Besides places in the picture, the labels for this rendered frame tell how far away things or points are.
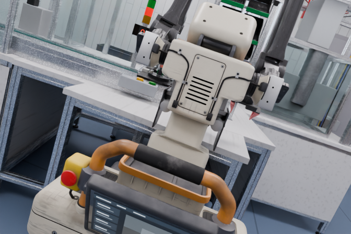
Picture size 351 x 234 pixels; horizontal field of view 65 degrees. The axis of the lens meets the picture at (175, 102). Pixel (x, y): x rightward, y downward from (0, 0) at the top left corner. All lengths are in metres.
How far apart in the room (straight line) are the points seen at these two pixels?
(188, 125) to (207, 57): 0.24
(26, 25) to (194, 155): 1.90
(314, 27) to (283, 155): 1.09
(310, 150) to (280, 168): 0.29
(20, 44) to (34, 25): 0.75
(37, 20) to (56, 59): 0.86
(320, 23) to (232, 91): 1.83
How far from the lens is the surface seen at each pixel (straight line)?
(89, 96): 1.32
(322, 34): 2.62
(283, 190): 2.69
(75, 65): 1.64
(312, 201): 2.83
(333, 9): 2.66
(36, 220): 0.75
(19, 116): 1.97
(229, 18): 0.96
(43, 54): 1.70
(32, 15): 2.52
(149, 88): 1.49
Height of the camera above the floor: 1.24
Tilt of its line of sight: 12 degrees down
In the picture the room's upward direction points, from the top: 19 degrees clockwise
